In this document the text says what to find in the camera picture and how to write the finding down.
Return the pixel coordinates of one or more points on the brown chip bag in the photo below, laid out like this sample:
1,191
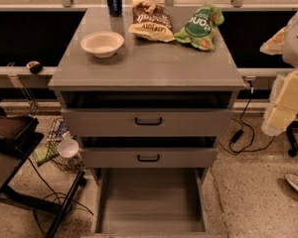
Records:
151,21

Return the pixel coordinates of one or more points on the grey drawer cabinet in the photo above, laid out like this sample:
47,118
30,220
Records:
143,76

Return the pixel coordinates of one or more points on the blue soda can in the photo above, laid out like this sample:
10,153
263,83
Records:
114,0

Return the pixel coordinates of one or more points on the white cup in basket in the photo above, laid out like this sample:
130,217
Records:
68,148

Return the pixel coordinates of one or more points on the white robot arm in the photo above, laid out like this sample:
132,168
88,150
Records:
290,43

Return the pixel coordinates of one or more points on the brown box on table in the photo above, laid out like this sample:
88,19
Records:
15,131

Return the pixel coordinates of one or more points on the black wheeled stand base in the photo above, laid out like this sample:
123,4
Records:
291,129

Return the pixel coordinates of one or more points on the black tape measure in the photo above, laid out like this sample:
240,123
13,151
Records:
34,67

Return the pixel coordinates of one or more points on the grey open bottom drawer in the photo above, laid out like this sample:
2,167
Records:
149,203

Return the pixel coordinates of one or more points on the green rice chip bag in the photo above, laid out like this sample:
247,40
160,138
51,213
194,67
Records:
201,28

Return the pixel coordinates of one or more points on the wire waste basket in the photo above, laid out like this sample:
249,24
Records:
49,151

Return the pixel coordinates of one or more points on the white paper bowl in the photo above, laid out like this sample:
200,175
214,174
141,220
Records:
103,44

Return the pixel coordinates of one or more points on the grey middle drawer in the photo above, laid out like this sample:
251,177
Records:
148,157

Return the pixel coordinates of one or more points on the black side table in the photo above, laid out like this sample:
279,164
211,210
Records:
9,166

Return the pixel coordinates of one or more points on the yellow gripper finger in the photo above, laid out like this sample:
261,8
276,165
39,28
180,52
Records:
274,46
283,106

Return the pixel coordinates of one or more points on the grey top drawer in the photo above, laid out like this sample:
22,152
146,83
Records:
147,124

